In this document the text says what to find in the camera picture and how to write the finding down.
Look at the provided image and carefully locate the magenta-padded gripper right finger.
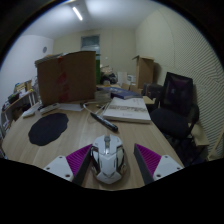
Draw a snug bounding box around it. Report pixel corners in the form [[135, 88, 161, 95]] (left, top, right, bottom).
[[133, 143, 184, 186]]

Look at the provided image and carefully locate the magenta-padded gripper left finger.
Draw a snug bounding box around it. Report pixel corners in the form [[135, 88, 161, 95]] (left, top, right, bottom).
[[43, 143, 94, 187]]

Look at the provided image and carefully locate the white and silver computer mouse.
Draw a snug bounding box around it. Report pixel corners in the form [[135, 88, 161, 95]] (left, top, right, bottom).
[[90, 134, 127, 185]]

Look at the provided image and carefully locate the black irregular mouse pad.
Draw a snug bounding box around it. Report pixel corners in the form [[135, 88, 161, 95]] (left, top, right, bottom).
[[27, 112, 70, 147]]

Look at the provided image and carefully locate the black office chair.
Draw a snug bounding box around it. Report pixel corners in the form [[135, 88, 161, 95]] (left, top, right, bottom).
[[149, 71, 200, 161]]

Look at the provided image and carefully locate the small white flat box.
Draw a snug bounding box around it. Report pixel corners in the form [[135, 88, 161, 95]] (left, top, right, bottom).
[[21, 108, 37, 119]]

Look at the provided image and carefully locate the black marker pen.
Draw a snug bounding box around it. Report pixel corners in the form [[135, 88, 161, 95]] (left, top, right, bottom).
[[90, 112, 119, 133]]

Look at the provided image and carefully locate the white book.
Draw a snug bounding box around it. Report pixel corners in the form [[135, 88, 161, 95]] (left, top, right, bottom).
[[102, 96, 152, 125]]

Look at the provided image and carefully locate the cluttered shelf unit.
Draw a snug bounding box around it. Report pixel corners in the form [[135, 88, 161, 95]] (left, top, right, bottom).
[[0, 79, 38, 134]]

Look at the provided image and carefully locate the dark blue book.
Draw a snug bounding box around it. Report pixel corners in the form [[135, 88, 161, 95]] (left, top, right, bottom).
[[103, 86, 143, 100]]

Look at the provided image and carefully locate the large brown cardboard box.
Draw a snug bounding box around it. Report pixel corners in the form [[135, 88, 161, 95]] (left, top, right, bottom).
[[35, 50, 98, 107]]

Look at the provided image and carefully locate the window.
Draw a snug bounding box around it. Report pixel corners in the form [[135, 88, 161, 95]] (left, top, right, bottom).
[[80, 34, 101, 53]]

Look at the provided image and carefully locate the ceiling tube light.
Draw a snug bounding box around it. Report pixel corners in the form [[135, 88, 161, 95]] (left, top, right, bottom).
[[72, 6, 84, 22]]

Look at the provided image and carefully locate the thin white cable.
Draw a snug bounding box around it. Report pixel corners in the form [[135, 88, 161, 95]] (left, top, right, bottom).
[[82, 101, 111, 116]]

